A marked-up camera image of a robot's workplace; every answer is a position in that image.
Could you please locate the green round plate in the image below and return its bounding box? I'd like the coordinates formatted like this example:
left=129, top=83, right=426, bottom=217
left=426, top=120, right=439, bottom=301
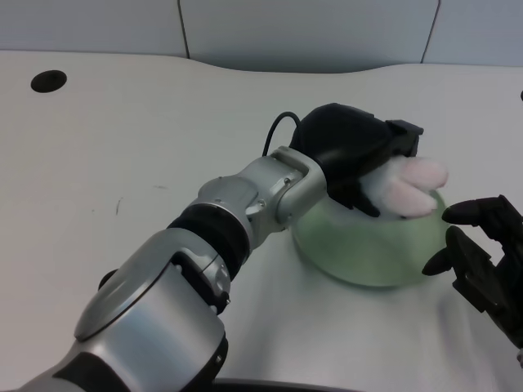
left=291, top=188, right=451, bottom=289

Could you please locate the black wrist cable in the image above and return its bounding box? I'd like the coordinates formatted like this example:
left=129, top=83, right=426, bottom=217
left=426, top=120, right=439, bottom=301
left=261, top=111, right=302, bottom=157

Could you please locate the white plush rabbit doll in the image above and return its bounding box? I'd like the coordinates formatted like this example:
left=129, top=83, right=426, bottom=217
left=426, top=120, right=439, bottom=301
left=356, top=157, right=450, bottom=218

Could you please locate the black round cable grommet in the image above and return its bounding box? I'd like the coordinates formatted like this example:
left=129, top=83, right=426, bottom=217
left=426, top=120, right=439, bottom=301
left=30, top=69, right=67, bottom=93

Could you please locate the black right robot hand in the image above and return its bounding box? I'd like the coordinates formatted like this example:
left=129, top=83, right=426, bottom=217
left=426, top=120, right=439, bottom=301
left=421, top=194, right=523, bottom=351

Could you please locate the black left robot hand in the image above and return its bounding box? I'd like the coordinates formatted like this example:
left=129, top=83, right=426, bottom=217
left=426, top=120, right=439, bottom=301
left=288, top=103, right=424, bottom=218

